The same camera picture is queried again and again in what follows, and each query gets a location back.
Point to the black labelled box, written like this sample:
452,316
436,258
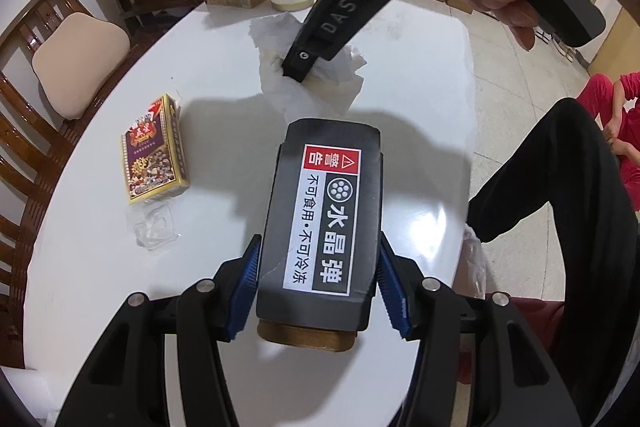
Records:
310,157

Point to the person's right leg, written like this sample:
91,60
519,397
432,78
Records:
565,207

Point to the beige cushion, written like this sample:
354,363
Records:
80,62

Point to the wooden bench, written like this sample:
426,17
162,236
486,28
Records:
30,167

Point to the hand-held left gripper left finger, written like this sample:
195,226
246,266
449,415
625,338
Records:
245,287

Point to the purple gold playing card box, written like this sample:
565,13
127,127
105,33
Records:
150,157

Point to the white tissue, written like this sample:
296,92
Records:
272,34

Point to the clear plastic wrapper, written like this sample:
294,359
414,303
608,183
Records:
155,227

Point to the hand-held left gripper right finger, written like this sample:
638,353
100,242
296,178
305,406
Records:
395,292

